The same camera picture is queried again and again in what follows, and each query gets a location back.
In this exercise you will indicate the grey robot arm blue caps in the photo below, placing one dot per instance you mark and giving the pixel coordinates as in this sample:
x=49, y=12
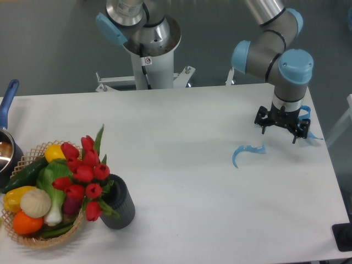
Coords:
x=268, y=58

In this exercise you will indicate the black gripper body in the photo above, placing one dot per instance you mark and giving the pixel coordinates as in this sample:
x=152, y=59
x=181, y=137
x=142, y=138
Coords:
x=283, y=118

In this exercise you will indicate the orange fruit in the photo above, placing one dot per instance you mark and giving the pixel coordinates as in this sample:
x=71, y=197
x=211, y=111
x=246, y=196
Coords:
x=25, y=225

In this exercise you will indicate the green cucumber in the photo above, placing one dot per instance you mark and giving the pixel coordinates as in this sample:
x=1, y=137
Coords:
x=27, y=176

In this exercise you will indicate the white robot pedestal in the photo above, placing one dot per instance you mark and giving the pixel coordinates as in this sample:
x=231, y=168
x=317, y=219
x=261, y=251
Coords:
x=151, y=51

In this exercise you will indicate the woven wicker basket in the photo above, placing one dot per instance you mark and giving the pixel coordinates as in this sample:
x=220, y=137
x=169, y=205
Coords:
x=36, y=241

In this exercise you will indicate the green bean pods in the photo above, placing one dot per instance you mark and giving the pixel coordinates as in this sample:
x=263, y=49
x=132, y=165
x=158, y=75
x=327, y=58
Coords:
x=58, y=230

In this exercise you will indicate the yellow squash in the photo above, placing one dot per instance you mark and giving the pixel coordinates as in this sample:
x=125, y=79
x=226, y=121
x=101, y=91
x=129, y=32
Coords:
x=54, y=152

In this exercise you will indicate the tangled blue tape strips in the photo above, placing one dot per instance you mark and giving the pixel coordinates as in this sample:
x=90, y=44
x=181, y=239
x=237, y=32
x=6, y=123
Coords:
x=307, y=115

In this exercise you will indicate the yellow bell pepper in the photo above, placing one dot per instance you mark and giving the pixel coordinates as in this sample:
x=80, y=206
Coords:
x=12, y=198

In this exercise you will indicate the black device at table corner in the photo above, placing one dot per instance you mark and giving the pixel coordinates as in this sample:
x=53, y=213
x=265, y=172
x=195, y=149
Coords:
x=342, y=236

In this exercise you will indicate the blue handled saucepan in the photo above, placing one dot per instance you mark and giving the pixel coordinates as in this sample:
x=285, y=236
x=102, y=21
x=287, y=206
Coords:
x=11, y=153

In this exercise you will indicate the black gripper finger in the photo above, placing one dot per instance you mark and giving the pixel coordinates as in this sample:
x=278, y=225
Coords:
x=299, y=128
x=262, y=119

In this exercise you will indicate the red tulip bouquet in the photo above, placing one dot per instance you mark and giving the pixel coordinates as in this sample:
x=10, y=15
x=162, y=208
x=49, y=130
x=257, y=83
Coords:
x=88, y=180

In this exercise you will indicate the dark grey ribbed vase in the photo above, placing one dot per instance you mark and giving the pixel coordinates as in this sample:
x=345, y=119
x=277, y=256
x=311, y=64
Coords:
x=121, y=204

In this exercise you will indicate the green bok choy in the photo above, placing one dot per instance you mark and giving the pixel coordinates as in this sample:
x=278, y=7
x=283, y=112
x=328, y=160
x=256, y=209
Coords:
x=54, y=170

